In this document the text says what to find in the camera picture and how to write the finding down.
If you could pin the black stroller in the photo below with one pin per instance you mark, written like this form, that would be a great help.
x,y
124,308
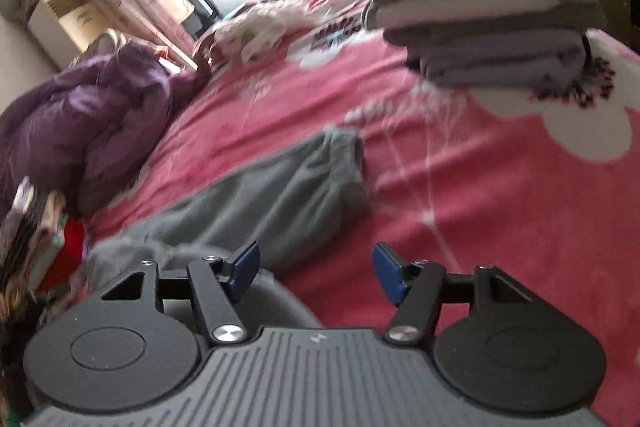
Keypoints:
x,y
195,16

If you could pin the red folded garment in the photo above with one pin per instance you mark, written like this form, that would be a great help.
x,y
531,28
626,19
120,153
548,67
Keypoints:
x,y
68,257

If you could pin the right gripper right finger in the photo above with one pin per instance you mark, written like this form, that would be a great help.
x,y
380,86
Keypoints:
x,y
417,290

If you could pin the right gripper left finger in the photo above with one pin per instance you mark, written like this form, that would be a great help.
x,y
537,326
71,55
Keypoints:
x,y
214,285

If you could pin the white printed crumpled cloth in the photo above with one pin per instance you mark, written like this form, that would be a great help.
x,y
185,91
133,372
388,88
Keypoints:
x,y
254,34

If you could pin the mint green folded garment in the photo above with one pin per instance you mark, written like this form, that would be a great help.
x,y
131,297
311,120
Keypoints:
x,y
47,254

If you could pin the pink floral blanket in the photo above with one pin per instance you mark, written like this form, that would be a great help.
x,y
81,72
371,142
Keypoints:
x,y
546,187

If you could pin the purple quilt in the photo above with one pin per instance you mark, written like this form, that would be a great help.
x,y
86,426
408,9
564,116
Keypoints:
x,y
88,131

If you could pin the grey white folded garment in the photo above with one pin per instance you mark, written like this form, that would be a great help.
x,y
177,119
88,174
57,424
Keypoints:
x,y
450,17

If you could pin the grey sweatpants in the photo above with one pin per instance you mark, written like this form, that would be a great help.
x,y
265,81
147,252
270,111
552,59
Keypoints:
x,y
290,204

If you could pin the white air conditioner unit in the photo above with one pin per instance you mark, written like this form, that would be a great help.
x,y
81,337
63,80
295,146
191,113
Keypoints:
x,y
65,28

